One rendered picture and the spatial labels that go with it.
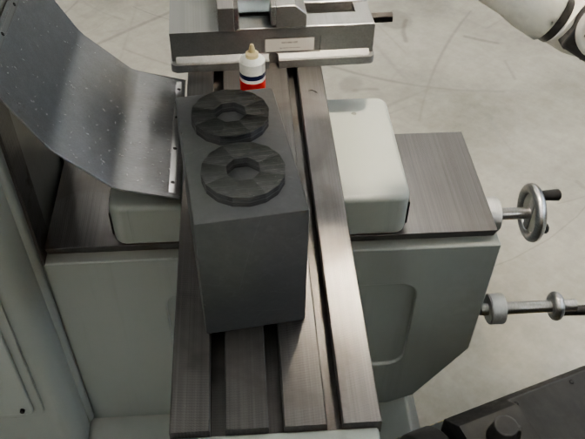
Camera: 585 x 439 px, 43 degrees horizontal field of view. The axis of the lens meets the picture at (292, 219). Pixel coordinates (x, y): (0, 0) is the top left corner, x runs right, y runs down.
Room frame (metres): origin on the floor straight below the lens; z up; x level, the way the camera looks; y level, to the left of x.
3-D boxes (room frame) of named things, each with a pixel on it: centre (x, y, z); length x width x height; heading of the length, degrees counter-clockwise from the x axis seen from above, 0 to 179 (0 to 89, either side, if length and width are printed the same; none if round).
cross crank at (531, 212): (1.03, -0.44, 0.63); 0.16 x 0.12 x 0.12; 95
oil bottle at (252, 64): (0.97, 0.07, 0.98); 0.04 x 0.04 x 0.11
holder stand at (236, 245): (0.63, 0.06, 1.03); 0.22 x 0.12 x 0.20; 12
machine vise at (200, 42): (1.14, 0.05, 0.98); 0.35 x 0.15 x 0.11; 97
